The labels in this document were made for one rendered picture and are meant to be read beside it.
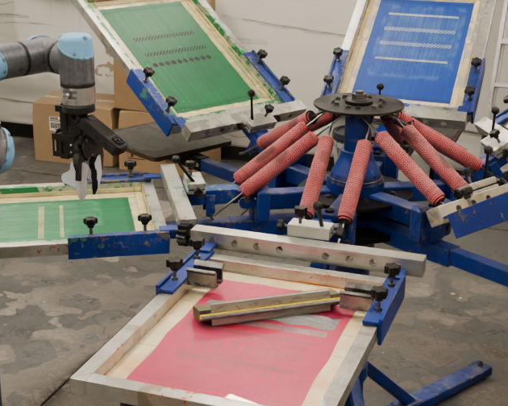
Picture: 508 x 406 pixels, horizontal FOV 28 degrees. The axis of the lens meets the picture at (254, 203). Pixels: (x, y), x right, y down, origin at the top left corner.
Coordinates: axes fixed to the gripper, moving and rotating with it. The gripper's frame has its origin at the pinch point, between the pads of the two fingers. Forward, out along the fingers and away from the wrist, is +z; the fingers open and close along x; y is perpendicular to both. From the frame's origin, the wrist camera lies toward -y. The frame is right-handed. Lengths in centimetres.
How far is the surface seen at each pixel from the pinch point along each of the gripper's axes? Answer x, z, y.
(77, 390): 17.2, 40.0, -5.8
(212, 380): -1, 41, -30
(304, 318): -38, 40, -37
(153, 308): -21.4, 37.3, -3.0
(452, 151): -140, 21, -50
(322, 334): -33, 41, -45
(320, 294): -45, 36, -39
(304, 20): -446, 34, 124
